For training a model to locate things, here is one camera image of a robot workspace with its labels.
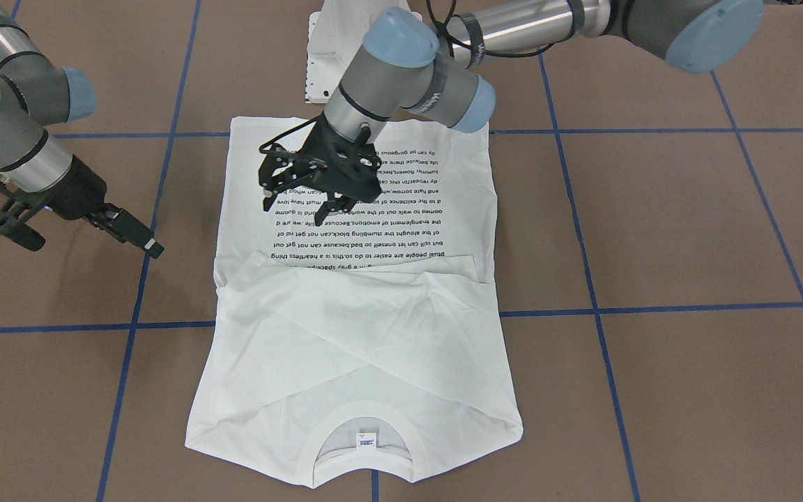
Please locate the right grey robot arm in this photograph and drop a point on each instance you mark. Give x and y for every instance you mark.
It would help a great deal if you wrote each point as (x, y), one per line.
(37, 171)

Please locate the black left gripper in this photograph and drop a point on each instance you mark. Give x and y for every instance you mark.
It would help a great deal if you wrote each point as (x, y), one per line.
(302, 167)

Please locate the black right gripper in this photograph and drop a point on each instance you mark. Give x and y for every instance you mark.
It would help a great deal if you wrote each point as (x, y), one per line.
(79, 189)

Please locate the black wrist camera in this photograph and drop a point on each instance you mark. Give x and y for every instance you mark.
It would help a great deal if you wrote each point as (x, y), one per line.
(283, 170)
(14, 215)

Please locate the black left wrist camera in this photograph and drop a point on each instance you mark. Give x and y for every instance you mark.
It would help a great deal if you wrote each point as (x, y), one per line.
(283, 170)

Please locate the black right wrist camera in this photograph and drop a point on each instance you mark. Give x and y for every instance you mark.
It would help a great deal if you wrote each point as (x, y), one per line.
(14, 215)

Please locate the white robot mounting base plate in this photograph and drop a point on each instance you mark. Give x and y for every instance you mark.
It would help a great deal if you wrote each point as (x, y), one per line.
(335, 34)

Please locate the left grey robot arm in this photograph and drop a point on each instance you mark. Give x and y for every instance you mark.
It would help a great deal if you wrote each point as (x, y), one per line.
(427, 69)

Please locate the white long-sleeve printed shirt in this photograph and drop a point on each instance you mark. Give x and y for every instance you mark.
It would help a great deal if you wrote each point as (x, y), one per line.
(371, 342)

